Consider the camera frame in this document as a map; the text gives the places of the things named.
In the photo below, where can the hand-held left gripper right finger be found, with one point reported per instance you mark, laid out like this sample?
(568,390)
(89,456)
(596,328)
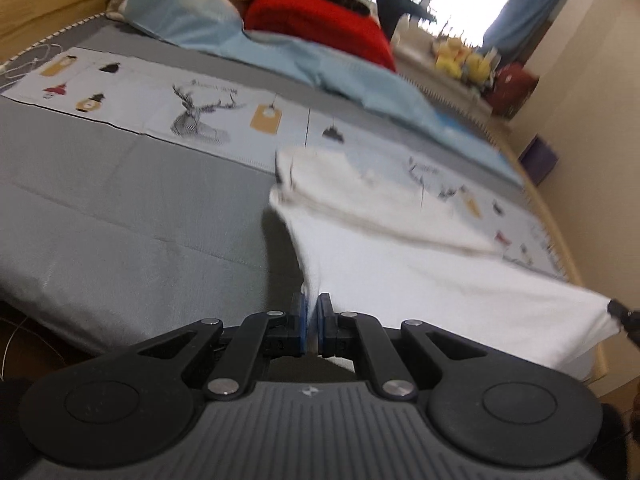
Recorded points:
(325,326)

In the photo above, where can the red pillow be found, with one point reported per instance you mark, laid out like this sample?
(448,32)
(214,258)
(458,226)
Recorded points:
(310,20)

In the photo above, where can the red bag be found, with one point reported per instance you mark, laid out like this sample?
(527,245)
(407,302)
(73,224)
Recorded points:
(512,87)

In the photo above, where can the grey printed bed sheet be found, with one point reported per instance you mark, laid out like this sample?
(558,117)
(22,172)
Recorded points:
(125,200)

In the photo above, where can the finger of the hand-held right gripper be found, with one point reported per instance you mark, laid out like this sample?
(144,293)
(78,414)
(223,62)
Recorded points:
(624,314)

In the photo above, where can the grey bed mattress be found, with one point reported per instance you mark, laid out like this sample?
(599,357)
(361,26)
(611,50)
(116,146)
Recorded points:
(50,0)

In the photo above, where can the white long-sleeve shirt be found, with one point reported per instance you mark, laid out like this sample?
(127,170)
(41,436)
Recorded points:
(425,280)

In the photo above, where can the yellow plush toy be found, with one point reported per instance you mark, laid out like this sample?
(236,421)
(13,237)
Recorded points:
(477,67)
(448,57)

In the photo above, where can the purple box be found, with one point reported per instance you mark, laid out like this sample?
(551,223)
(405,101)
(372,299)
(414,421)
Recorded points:
(537,157)

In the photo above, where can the light blue quilt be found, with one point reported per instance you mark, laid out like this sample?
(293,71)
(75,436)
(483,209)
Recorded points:
(325,65)

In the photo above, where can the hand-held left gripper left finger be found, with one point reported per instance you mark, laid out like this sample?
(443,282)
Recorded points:
(300,325)

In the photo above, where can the blue curtain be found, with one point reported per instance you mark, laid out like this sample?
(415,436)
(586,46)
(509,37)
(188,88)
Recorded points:
(530,10)

